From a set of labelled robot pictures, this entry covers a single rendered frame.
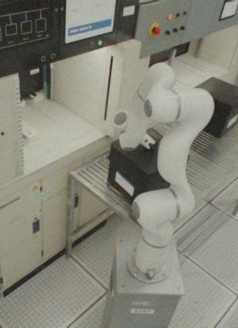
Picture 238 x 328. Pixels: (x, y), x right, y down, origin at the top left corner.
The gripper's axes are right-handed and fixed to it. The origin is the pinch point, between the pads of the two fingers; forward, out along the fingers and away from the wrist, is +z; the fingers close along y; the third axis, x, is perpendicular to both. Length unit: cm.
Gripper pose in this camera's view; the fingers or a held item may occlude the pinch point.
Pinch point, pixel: (149, 145)
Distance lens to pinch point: 179.1
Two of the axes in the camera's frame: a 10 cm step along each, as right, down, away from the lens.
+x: -6.3, 7.7, 0.7
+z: 4.6, 3.0, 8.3
